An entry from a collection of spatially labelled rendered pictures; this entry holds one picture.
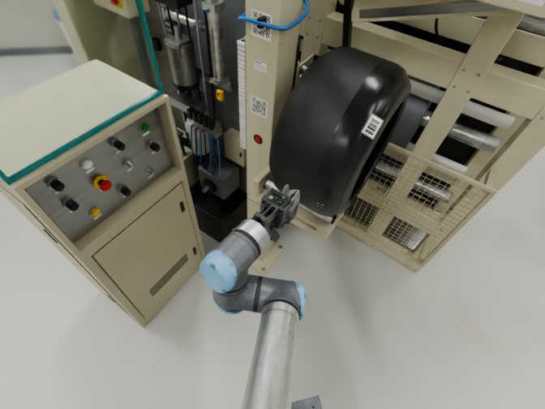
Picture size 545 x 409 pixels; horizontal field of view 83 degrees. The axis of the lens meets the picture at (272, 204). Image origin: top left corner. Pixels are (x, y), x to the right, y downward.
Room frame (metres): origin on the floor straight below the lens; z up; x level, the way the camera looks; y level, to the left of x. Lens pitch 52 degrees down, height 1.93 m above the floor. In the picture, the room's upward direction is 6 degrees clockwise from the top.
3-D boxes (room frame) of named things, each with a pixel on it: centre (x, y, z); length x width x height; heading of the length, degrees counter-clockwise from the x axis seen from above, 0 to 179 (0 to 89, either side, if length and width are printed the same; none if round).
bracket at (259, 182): (1.04, -0.02, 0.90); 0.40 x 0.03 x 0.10; 150
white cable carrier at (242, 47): (1.08, 0.14, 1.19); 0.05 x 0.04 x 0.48; 150
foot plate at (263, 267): (1.06, 0.06, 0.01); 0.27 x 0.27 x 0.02; 60
